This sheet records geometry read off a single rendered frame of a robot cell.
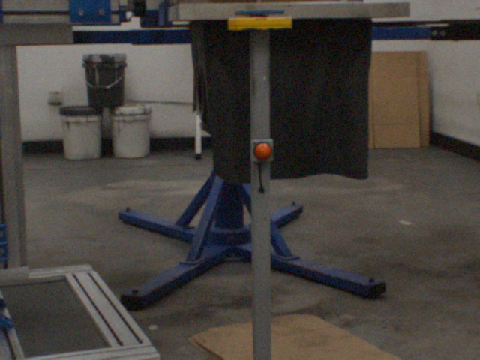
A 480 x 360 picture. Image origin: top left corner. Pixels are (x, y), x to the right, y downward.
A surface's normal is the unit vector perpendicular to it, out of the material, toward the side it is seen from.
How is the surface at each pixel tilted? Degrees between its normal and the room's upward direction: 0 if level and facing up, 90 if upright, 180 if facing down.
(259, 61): 90
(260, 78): 90
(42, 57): 90
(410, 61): 83
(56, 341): 0
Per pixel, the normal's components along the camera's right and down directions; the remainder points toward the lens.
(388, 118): 0.13, -0.04
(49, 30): 0.33, 0.15
